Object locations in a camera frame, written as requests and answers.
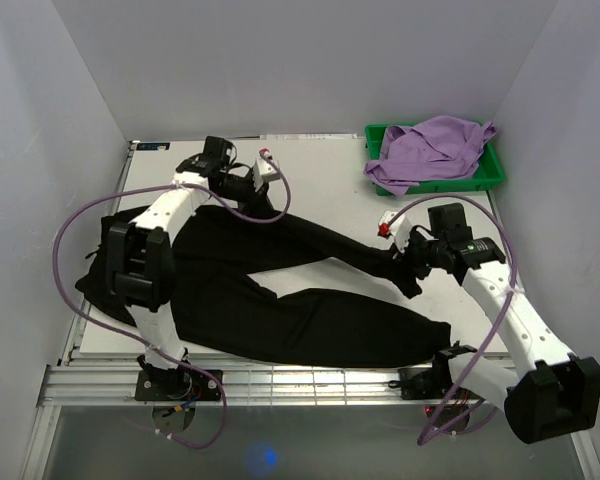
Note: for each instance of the papers behind table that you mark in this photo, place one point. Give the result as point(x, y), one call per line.
point(309, 136)

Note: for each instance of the purple trousers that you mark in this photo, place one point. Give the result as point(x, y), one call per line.
point(441, 149)

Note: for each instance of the black trousers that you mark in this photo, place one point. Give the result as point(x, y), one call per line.
point(217, 303)

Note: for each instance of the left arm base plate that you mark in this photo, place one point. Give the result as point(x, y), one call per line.
point(177, 386)

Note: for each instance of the green plastic bin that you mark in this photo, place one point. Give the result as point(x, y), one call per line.
point(488, 175)

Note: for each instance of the blue label sticker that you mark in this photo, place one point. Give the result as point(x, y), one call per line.
point(152, 146)

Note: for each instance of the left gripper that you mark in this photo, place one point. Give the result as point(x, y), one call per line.
point(257, 201)

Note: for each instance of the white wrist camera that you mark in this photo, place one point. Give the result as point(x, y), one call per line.
point(395, 226)
point(265, 169)

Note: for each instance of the aluminium frame rail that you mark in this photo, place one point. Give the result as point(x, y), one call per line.
point(113, 381)

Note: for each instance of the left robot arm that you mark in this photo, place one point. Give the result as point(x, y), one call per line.
point(140, 265)

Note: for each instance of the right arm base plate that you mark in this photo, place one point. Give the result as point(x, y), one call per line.
point(419, 383)

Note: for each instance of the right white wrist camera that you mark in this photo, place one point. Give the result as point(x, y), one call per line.
point(395, 226)

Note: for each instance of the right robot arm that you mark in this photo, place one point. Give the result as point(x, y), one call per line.
point(521, 367)

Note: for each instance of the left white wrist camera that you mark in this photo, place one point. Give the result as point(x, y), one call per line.
point(265, 169)

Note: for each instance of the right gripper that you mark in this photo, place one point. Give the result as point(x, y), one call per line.
point(414, 237)

